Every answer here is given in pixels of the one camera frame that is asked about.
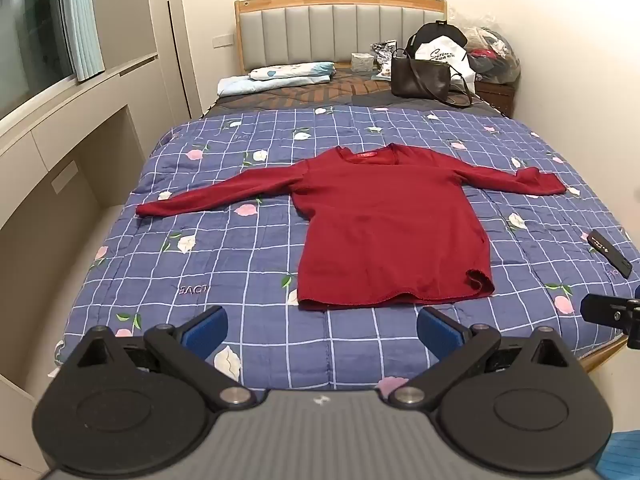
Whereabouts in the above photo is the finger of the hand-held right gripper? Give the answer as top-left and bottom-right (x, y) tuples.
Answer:
(581, 292), (640, 351)

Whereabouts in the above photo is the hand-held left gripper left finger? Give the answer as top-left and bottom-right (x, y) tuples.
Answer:
(60, 305), (257, 414)

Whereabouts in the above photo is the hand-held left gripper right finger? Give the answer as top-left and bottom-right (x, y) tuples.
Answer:
(389, 305), (585, 412)

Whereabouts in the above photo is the red long-sleeved sweater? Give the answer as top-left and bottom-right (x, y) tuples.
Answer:
(136, 143), (567, 311)

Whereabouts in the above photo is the clear plastic bag of clothes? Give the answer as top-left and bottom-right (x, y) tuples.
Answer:
(459, 25), (521, 86)

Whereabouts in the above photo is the black remote control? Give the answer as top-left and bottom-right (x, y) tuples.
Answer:
(586, 229), (634, 277)

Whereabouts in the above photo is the blue checked floral quilt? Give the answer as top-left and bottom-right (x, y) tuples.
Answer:
(54, 106), (640, 394)

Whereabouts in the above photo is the blue ribbed object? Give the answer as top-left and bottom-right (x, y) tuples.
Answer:
(596, 431), (640, 480)

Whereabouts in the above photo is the beige built-in cabinet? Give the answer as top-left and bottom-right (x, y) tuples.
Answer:
(0, 51), (202, 480)

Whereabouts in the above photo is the dark wooden nightstand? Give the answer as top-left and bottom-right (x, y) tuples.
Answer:
(474, 80), (516, 119)

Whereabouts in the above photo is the light blue folded cloth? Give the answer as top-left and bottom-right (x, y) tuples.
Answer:
(217, 75), (332, 97)

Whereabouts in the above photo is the dark brown leather handbag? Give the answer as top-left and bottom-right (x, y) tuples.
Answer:
(391, 48), (474, 107)

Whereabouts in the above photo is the white shopping bag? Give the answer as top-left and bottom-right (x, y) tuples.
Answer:
(414, 36), (477, 84)

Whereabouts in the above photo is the silver foil packet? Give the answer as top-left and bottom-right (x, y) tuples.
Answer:
(370, 39), (399, 79)

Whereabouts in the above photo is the grey padded wooden headboard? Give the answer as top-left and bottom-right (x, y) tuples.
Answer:
(234, 0), (447, 76)

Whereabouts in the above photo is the window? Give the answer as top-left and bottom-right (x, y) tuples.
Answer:
(0, 0), (79, 122)

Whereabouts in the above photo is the pale blue curtain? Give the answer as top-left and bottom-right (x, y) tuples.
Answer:
(59, 0), (106, 82)

